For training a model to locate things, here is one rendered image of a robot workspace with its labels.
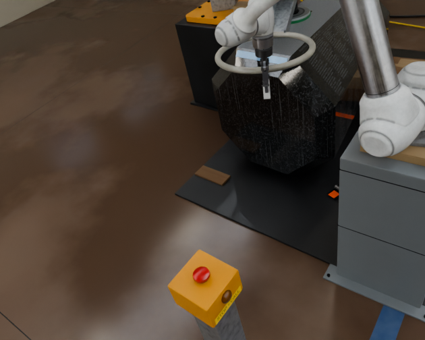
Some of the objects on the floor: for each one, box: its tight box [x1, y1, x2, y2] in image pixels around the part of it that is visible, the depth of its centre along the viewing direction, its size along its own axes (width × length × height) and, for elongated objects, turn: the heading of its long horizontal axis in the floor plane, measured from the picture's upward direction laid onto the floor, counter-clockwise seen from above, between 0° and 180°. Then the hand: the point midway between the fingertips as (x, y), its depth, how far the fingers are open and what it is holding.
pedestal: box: [175, 17, 242, 111], centre depth 330 cm, size 66×66×74 cm
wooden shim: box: [195, 165, 231, 186], centre depth 274 cm, size 25×10×2 cm, turn 64°
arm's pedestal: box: [323, 130, 425, 324], centre depth 175 cm, size 50×50×80 cm
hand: (266, 90), depth 178 cm, fingers closed on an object, 4 cm apart
